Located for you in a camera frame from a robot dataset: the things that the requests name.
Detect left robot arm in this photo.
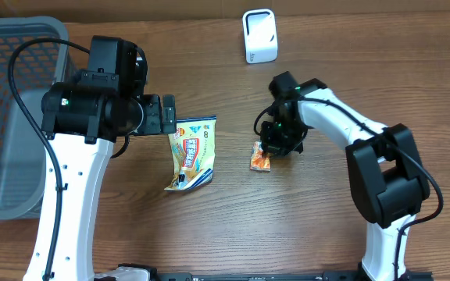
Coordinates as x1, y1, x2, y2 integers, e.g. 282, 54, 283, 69
24, 36, 177, 280

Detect white blue wipes pack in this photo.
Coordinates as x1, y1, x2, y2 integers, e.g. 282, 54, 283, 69
165, 116, 216, 192

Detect white barcode scanner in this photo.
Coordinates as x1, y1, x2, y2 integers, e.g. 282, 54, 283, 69
242, 9, 278, 64

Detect orange Kleenex tissue pack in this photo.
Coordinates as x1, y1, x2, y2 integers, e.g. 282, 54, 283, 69
250, 140, 271, 173

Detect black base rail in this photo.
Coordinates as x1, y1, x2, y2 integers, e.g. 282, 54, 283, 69
91, 271, 435, 281

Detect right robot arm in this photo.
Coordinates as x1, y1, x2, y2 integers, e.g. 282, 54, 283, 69
254, 72, 433, 280

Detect grey plastic shopping basket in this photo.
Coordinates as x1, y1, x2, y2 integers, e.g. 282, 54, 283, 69
0, 16, 69, 220

